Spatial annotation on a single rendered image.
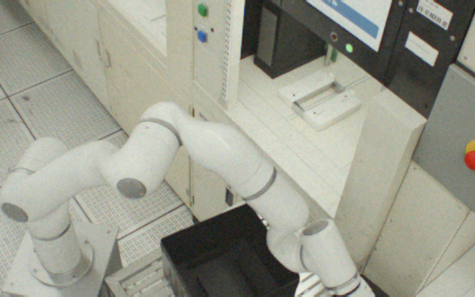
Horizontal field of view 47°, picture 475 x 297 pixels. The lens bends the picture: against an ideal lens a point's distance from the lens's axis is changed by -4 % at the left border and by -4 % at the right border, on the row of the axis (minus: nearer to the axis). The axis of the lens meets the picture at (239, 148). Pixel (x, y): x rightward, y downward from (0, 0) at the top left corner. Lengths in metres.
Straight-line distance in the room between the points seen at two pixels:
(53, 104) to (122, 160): 2.23
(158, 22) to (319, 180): 0.98
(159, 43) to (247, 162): 1.24
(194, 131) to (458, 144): 0.54
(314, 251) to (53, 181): 0.59
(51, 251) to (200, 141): 0.68
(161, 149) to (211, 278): 0.63
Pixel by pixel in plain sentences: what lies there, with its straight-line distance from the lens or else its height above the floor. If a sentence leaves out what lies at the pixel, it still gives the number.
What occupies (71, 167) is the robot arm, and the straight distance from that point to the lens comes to 1.26.
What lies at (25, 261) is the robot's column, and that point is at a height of 0.76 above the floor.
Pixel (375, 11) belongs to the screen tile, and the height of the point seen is 1.56.
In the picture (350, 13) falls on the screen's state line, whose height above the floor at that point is 1.51.
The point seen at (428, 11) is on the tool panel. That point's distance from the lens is 1.15.
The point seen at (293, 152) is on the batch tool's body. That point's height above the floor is 0.87.
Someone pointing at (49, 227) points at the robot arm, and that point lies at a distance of 1.51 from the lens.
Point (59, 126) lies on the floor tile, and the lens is 3.17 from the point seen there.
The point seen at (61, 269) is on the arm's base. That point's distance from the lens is 1.68.
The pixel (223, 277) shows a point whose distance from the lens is 1.66.
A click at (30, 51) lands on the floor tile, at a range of 3.72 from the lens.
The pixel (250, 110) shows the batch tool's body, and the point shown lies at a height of 0.87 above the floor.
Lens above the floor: 2.21
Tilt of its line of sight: 48 degrees down
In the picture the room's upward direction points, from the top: 5 degrees clockwise
